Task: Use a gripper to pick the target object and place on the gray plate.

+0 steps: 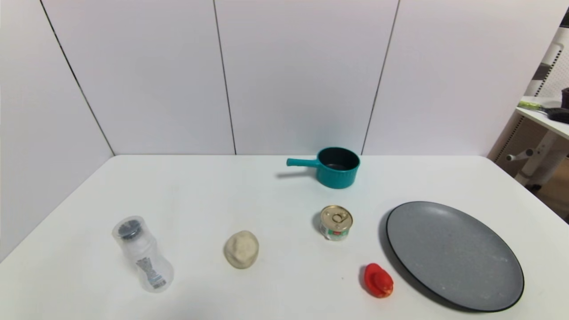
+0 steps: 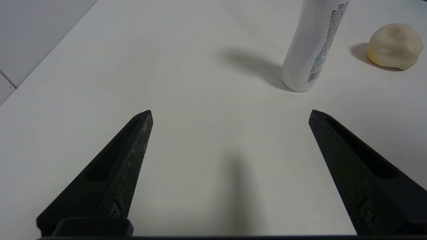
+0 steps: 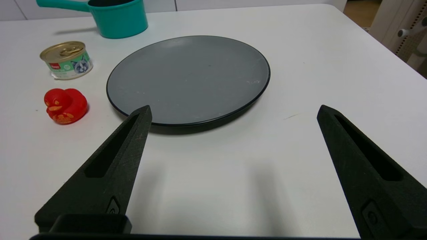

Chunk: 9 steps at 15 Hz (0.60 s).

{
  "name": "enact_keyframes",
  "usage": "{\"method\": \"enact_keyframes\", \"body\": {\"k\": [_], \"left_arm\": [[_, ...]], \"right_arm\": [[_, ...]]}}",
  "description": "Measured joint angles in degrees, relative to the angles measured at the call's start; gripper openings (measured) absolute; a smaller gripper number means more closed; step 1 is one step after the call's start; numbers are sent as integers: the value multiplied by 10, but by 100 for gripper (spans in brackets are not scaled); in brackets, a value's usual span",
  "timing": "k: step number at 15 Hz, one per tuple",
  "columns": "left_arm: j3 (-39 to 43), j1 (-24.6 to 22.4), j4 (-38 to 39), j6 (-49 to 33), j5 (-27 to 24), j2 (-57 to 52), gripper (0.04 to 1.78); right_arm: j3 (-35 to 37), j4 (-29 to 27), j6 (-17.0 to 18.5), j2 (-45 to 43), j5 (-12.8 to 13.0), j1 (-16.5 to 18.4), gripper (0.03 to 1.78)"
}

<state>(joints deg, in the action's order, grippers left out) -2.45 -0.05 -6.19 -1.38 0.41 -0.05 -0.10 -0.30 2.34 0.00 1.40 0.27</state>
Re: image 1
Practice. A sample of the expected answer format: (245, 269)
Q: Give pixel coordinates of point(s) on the beige dough bun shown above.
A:
(241, 250)

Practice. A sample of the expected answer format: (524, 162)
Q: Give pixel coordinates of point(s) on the white side desk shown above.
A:
(544, 155)

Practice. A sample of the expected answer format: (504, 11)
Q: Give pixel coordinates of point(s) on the gray round plate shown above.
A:
(453, 255)

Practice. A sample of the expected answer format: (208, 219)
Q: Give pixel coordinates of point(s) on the clear plastic bottle black cap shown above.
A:
(144, 255)

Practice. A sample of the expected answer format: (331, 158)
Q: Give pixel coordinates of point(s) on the red toy pepper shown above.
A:
(378, 281)

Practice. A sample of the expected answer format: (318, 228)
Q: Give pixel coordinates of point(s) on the small tin can gold lid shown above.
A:
(336, 218)

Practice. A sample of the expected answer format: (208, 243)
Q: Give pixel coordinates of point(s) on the dark box on desk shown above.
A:
(565, 98)

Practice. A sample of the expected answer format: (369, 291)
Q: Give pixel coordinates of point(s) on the white pegboard panel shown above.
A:
(555, 66)

